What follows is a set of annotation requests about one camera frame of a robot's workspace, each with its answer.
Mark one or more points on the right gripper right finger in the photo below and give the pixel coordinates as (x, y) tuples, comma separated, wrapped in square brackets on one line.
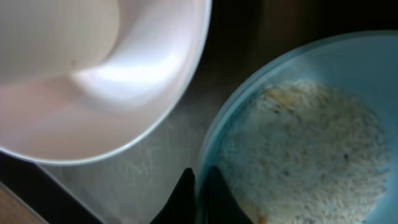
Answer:
[(216, 203)]

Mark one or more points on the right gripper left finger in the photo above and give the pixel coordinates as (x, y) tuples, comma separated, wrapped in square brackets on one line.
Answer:
[(180, 207)]

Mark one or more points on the light blue bowl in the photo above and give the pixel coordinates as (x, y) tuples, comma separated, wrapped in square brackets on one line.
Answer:
[(361, 63)]

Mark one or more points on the dark brown serving tray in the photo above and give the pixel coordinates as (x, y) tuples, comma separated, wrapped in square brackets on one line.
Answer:
[(133, 186)]

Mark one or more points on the leftover rice food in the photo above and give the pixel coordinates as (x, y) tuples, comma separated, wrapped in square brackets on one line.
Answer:
[(304, 152)]

